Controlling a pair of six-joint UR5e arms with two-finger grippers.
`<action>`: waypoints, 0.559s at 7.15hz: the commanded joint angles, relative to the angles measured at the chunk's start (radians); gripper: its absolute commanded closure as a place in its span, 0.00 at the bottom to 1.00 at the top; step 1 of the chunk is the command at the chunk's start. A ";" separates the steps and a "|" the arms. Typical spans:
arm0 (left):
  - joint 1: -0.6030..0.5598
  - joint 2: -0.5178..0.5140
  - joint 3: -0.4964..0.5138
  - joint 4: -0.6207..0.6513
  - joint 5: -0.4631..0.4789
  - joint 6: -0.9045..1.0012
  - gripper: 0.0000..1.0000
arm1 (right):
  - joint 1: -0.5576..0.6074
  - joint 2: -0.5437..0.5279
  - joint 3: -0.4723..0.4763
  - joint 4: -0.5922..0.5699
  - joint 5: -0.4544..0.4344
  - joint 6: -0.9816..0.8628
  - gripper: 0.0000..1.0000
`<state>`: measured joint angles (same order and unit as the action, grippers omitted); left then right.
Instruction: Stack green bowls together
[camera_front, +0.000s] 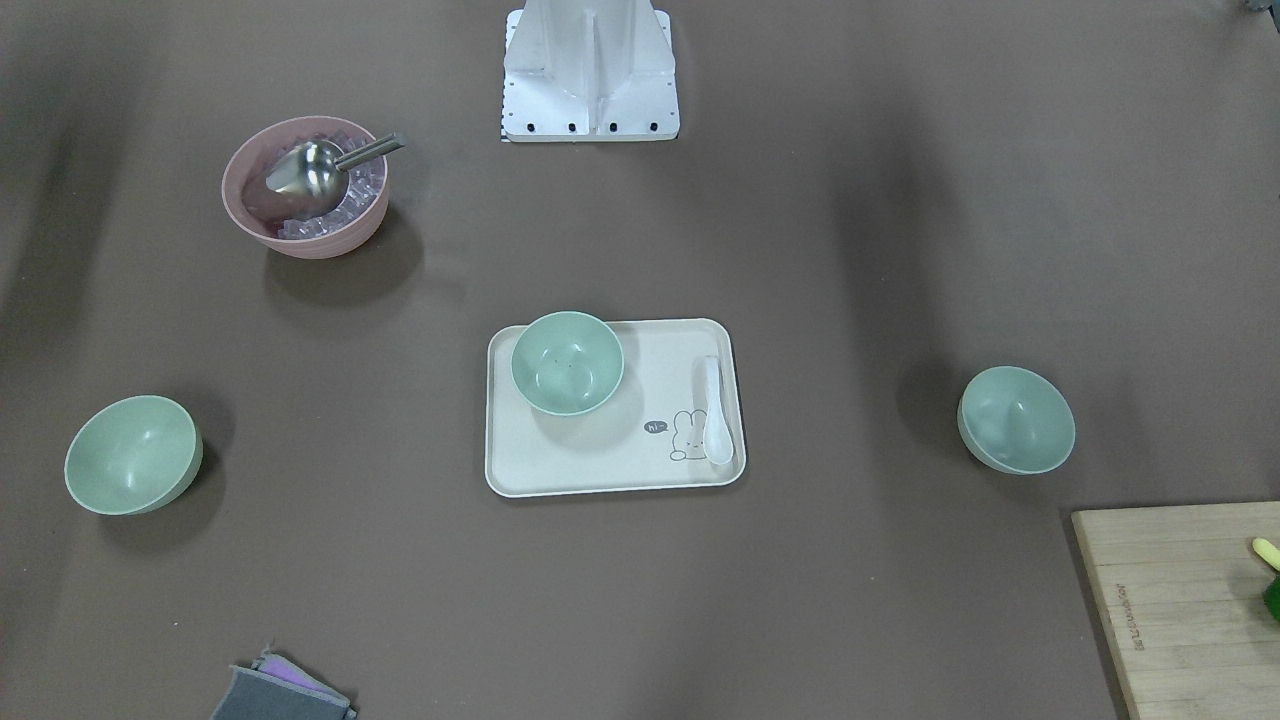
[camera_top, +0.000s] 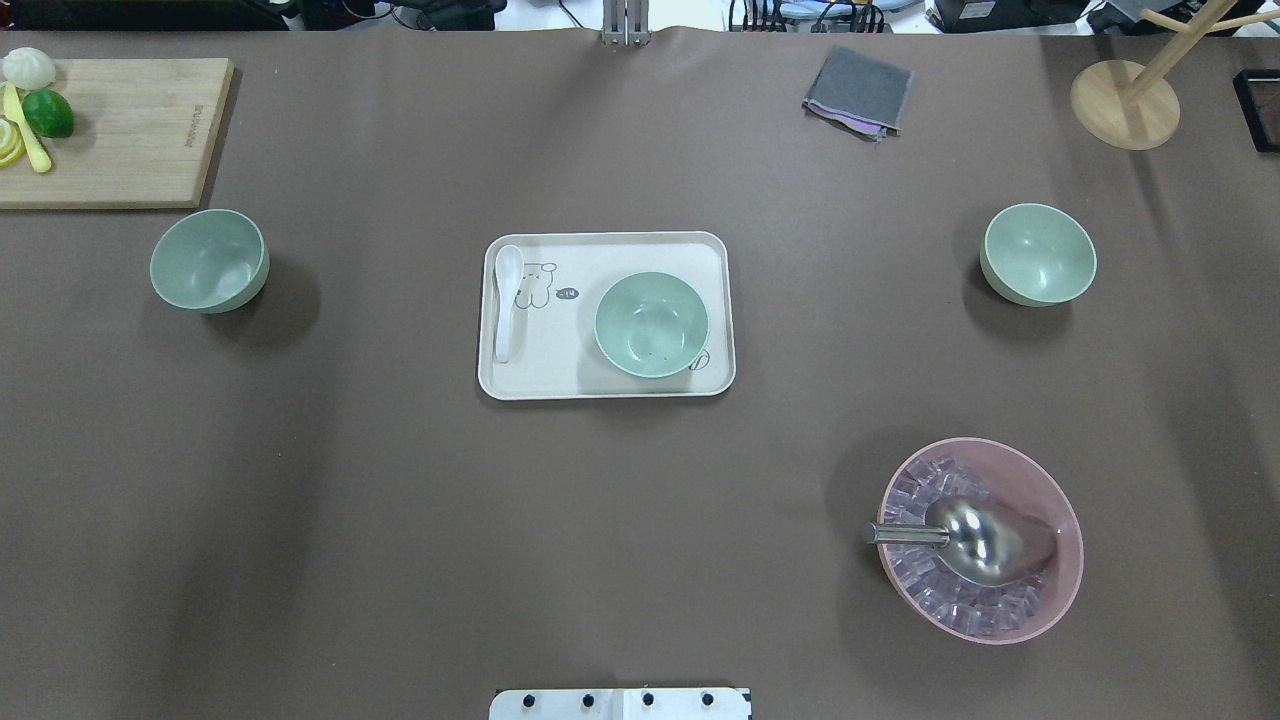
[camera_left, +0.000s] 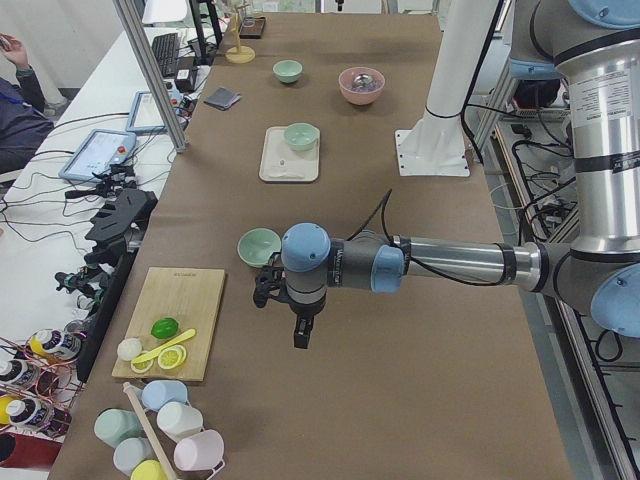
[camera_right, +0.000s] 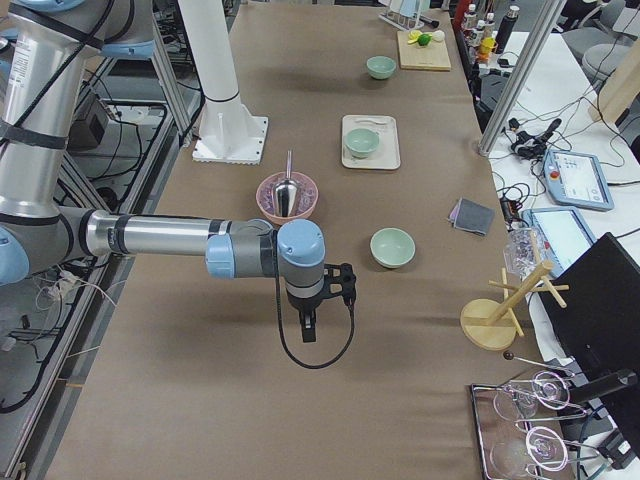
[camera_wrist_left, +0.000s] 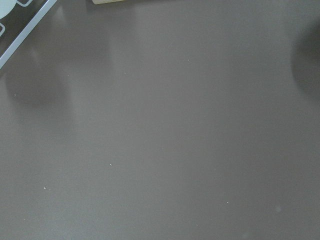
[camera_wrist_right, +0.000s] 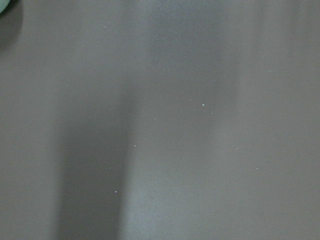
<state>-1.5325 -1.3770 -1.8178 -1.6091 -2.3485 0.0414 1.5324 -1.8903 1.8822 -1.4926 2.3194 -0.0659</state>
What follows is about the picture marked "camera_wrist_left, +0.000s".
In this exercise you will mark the wooden cutting board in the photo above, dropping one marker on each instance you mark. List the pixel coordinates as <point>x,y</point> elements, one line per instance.
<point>98,2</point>

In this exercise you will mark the white glass in rack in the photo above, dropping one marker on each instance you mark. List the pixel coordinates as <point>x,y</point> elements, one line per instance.
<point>6,6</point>

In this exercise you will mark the black glass rack tray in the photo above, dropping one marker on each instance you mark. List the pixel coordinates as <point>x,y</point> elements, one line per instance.
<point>19,23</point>

